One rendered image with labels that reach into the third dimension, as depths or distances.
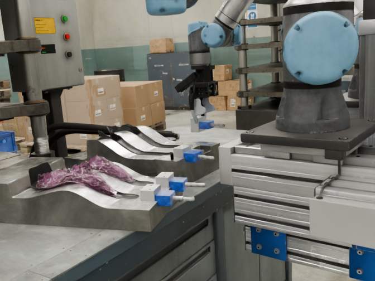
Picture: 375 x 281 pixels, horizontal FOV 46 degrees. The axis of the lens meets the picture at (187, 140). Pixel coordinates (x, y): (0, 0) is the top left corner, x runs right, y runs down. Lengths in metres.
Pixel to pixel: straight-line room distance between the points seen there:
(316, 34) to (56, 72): 1.53
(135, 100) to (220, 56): 3.07
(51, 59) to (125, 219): 1.16
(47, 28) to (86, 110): 3.22
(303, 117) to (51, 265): 0.59
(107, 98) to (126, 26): 4.68
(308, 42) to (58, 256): 0.66
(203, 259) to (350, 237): 0.79
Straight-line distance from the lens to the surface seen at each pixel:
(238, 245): 1.72
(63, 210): 1.14
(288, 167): 0.93
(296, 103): 0.90
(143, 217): 1.05
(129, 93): 6.00
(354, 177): 0.89
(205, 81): 1.60
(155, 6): 0.81
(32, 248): 1.07
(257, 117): 5.45
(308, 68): 0.75
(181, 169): 1.32
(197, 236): 1.45
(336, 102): 0.91
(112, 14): 10.20
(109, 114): 5.45
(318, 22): 0.74
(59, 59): 2.12
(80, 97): 5.28
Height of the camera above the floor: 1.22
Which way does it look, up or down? 12 degrees down
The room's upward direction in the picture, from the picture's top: 4 degrees counter-clockwise
